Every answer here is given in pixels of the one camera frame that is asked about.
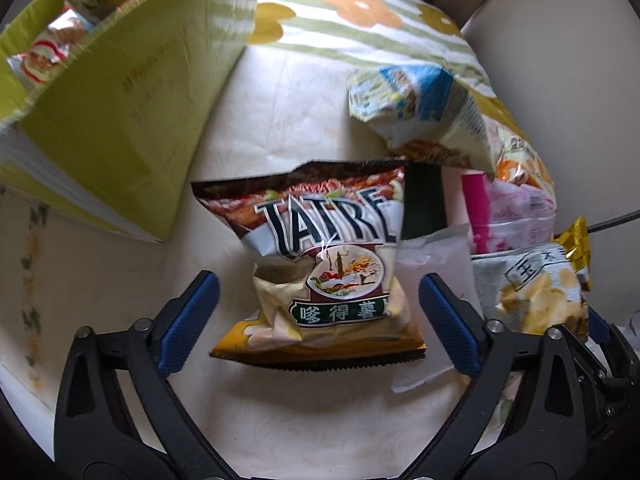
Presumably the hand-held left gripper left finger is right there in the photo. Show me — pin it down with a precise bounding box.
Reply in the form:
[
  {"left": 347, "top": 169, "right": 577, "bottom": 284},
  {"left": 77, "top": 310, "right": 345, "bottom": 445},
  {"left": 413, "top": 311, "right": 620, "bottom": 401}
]
[{"left": 54, "top": 270, "right": 238, "bottom": 480}]

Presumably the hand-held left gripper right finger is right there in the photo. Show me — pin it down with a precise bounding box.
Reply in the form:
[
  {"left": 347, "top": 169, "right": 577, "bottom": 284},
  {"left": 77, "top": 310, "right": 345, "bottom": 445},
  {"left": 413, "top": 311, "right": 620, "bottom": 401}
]
[{"left": 395, "top": 272, "right": 608, "bottom": 480}]

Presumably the yellow checkered snack packet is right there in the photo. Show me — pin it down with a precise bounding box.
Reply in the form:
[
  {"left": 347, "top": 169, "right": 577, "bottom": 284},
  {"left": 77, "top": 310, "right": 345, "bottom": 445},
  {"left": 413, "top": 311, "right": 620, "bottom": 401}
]
[{"left": 555, "top": 216, "right": 593, "bottom": 293}]

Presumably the green cardboard box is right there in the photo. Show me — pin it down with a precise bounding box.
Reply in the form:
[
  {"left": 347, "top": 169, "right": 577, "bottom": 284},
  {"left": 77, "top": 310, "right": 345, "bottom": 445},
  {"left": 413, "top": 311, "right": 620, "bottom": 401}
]
[{"left": 0, "top": 0, "right": 261, "bottom": 245}]

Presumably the floral striped pillow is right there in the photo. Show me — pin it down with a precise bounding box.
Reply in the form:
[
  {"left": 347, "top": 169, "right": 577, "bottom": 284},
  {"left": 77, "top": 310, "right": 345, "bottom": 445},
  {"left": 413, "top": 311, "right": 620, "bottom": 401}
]
[{"left": 247, "top": 0, "right": 506, "bottom": 126}]

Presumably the pink snack packet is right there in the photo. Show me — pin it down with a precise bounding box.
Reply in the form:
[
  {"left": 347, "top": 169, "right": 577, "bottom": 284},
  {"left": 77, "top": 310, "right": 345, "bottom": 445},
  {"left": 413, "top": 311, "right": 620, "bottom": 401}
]
[{"left": 460, "top": 170, "right": 558, "bottom": 256}]

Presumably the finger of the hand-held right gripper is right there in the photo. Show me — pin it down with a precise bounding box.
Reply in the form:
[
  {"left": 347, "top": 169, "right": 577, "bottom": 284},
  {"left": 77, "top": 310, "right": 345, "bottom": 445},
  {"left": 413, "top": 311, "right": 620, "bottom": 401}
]
[{"left": 582, "top": 307, "right": 640, "bottom": 433}]

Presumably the red white snack packet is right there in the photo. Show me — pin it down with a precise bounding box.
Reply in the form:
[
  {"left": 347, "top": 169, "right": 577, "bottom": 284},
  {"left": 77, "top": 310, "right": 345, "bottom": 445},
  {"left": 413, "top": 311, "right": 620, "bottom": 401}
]
[{"left": 10, "top": 2, "right": 98, "bottom": 93}]

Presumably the black cable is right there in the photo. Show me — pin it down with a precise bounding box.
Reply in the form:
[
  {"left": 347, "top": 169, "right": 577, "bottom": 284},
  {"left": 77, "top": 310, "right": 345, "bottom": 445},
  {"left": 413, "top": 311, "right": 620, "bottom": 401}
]
[{"left": 585, "top": 212, "right": 640, "bottom": 233}]

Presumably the cream patterned bed sheet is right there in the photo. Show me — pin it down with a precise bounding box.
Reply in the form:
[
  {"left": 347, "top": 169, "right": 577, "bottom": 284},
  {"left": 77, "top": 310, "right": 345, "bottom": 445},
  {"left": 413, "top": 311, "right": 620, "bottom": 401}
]
[{"left": 0, "top": 45, "right": 506, "bottom": 480}]

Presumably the orange cake packet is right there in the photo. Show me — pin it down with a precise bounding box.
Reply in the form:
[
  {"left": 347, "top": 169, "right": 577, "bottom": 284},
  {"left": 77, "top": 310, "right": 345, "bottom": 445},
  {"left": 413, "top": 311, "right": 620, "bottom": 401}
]
[{"left": 395, "top": 115, "right": 558, "bottom": 201}]

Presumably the pale potato chips bag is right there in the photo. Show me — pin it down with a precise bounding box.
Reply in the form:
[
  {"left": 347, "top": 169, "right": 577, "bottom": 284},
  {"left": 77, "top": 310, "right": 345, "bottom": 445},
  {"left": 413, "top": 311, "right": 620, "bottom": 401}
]
[{"left": 470, "top": 245, "right": 591, "bottom": 343}]

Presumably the brown yellow chips bag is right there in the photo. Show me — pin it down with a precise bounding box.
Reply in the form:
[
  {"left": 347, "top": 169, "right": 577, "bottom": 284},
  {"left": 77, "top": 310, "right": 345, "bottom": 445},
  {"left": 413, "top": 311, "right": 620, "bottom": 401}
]
[{"left": 191, "top": 160, "right": 427, "bottom": 372}]

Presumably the blue white snack packet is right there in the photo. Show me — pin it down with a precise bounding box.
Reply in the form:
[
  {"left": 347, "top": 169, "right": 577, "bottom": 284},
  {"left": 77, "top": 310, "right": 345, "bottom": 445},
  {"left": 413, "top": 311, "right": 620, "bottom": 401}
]
[{"left": 348, "top": 65, "right": 496, "bottom": 178}]

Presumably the dark green snack packet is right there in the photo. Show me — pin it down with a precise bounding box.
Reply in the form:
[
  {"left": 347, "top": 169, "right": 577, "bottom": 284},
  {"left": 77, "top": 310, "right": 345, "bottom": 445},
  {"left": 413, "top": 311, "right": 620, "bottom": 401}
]
[{"left": 402, "top": 162, "right": 446, "bottom": 241}]

